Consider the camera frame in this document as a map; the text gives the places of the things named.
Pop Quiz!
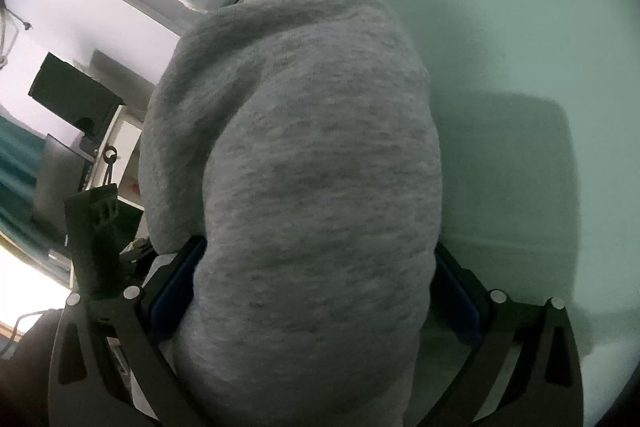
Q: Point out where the black speaker box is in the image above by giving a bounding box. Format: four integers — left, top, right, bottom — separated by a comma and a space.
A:
28, 53, 122, 142

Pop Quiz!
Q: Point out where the white shelf unit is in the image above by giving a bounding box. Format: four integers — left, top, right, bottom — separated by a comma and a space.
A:
82, 105, 143, 210

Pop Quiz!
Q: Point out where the grey hooded sweatshirt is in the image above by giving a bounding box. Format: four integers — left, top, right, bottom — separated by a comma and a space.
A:
139, 0, 442, 426

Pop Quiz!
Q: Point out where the mint green bed sheet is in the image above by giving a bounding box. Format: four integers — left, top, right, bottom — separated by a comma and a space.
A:
383, 0, 639, 426

